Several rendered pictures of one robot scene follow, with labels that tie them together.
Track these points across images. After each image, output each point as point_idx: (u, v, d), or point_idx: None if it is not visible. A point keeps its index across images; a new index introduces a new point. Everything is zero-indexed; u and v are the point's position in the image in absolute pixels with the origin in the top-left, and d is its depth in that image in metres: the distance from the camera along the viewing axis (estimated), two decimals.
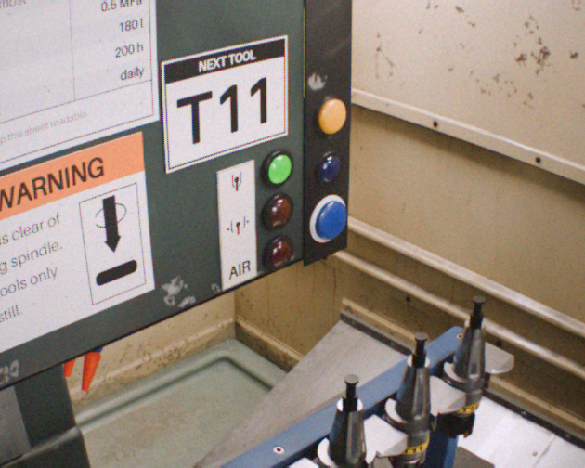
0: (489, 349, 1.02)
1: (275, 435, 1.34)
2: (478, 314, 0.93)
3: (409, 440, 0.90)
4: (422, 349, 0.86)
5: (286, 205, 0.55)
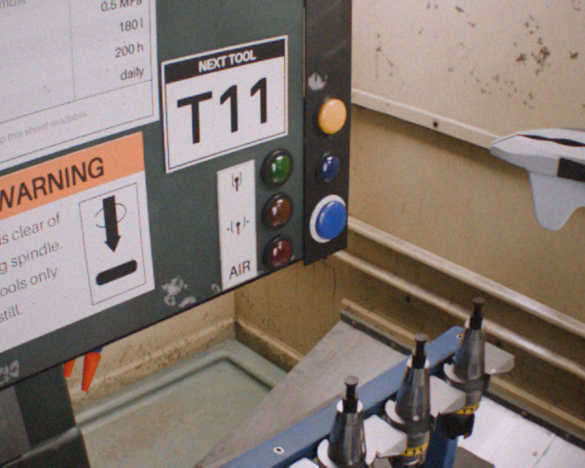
0: (489, 349, 1.02)
1: (275, 435, 1.34)
2: (478, 315, 0.93)
3: (409, 441, 0.90)
4: (422, 350, 0.86)
5: (286, 205, 0.55)
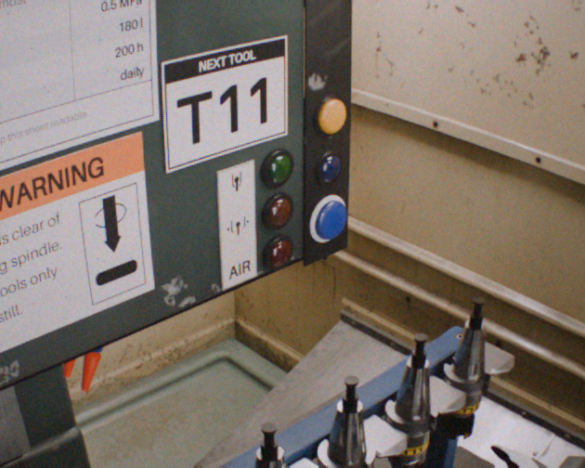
0: (489, 349, 1.02)
1: (275, 435, 1.34)
2: (478, 315, 0.93)
3: (409, 441, 0.90)
4: (422, 350, 0.86)
5: (286, 205, 0.55)
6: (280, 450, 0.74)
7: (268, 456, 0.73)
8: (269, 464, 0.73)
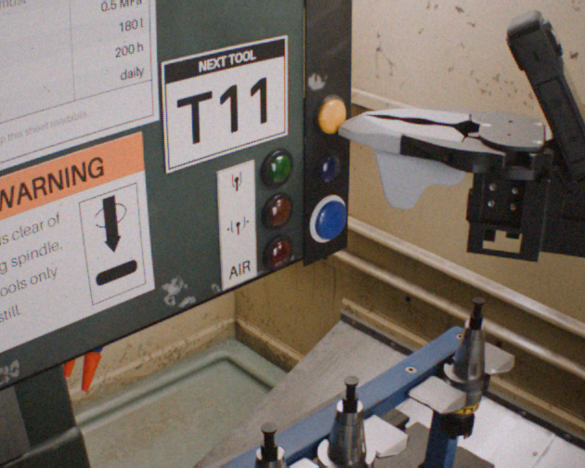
0: (489, 349, 1.02)
1: (275, 435, 1.34)
2: (478, 315, 0.93)
3: None
4: None
5: (286, 205, 0.55)
6: (280, 450, 0.74)
7: (268, 456, 0.73)
8: (269, 464, 0.73)
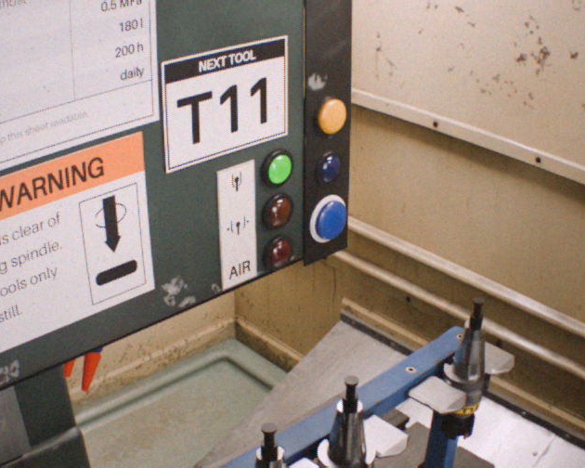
0: (489, 349, 1.02)
1: (275, 435, 1.34)
2: (478, 315, 0.93)
3: None
4: None
5: (286, 205, 0.55)
6: (280, 450, 0.74)
7: (268, 456, 0.73)
8: (269, 464, 0.73)
